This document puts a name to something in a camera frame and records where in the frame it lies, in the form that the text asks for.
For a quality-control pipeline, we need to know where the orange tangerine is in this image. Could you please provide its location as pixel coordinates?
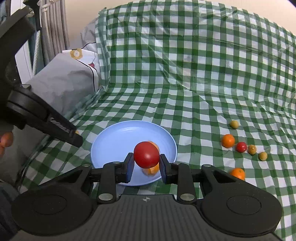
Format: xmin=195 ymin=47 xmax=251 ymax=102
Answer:
xmin=221 ymin=134 xmax=235 ymax=148
xmin=229 ymin=168 xmax=245 ymax=181

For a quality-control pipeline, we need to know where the orange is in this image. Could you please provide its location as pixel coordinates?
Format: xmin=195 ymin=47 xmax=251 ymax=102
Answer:
xmin=142 ymin=164 xmax=159 ymax=176
xmin=148 ymin=141 xmax=160 ymax=153

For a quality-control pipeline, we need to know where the red tomato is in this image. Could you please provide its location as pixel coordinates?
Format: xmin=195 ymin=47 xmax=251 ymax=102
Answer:
xmin=236 ymin=142 xmax=247 ymax=153
xmin=133 ymin=142 xmax=159 ymax=169

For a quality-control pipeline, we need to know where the grey curtain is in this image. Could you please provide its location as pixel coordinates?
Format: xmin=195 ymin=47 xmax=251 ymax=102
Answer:
xmin=35 ymin=1 xmax=69 ymax=71

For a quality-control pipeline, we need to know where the floral white pillow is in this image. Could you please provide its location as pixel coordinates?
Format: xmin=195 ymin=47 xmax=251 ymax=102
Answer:
xmin=62 ymin=19 xmax=100 ymax=93

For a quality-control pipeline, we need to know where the light blue plate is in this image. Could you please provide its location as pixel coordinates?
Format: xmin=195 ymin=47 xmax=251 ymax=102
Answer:
xmin=90 ymin=120 xmax=178 ymax=187

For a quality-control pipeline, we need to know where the green checkered tablecloth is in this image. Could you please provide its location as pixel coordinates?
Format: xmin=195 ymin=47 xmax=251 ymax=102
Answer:
xmin=18 ymin=1 xmax=295 ymax=240

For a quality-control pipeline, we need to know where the grey sofa armrest cover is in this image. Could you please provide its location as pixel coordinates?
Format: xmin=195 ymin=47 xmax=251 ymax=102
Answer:
xmin=1 ymin=53 xmax=95 ymax=183

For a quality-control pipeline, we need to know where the person hand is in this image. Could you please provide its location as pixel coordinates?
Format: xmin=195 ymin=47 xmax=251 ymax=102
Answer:
xmin=0 ymin=132 xmax=14 ymax=158

